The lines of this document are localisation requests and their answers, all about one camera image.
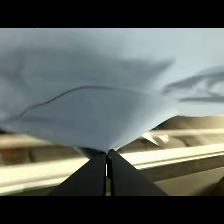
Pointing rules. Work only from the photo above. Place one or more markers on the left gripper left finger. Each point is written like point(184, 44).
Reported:
point(87, 179)

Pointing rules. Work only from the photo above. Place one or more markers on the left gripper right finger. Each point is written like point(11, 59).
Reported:
point(130, 180)

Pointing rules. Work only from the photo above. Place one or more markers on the light blue garment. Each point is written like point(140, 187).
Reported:
point(100, 100)

